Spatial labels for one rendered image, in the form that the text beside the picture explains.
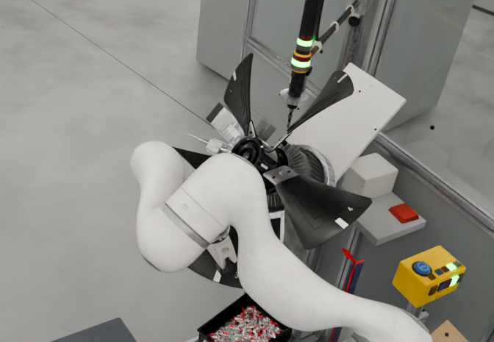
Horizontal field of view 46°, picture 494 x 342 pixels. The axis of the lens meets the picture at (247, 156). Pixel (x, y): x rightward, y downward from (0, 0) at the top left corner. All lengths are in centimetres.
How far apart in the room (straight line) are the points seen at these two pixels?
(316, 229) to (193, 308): 144
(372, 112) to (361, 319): 97
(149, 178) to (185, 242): 14
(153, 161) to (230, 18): 349
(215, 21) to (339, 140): 288
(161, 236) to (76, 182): 261
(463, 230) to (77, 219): 200
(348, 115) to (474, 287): 77
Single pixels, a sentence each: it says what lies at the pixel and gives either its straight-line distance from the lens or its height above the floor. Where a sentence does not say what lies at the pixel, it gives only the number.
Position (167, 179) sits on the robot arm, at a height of 153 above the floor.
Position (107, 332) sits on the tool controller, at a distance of 114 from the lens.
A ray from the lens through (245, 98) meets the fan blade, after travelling 176.
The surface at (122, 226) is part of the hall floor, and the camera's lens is 320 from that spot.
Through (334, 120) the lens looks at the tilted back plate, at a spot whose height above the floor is 123.
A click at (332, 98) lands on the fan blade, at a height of 142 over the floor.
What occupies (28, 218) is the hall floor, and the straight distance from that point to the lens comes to 330.
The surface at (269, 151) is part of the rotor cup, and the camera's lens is 162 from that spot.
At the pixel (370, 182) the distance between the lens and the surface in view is 211.
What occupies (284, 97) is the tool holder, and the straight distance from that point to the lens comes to 145.
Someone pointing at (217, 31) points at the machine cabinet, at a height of 39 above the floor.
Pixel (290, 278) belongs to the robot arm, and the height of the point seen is 147.
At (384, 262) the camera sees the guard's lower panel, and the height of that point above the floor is 52.
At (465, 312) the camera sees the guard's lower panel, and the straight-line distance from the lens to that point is 227.
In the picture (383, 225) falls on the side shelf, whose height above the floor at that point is 86.
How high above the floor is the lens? 213
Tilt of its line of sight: 34 degrees down
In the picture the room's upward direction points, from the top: 9 degrees clockwise
